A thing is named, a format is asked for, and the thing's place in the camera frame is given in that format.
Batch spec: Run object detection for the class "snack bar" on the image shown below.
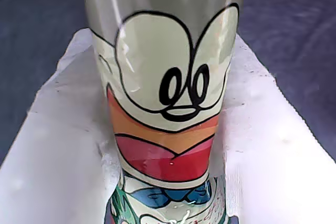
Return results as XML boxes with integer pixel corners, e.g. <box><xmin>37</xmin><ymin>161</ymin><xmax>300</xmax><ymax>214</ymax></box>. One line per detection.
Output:
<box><xmin>75</xmin><ymin>0</ymin><xmax>248</xmax><ymax>224</ymax></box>

